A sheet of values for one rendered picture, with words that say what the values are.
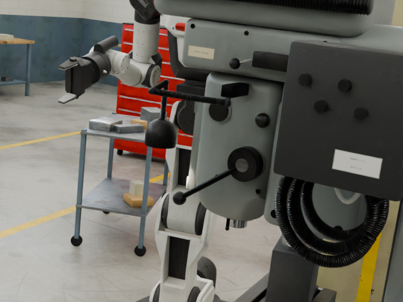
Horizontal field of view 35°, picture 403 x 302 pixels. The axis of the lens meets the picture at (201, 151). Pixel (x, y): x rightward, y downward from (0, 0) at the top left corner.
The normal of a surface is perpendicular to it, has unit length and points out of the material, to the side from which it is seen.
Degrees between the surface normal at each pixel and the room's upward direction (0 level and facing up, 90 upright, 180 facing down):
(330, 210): 90
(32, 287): 0
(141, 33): 106
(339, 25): 99
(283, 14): 90
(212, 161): 90
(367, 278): 90
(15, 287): 0
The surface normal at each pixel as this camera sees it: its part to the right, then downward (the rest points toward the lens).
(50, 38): 0.88, 0.20
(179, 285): 0.06, -0.92
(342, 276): -0.47, 0.15
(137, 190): 0.48, 0.25
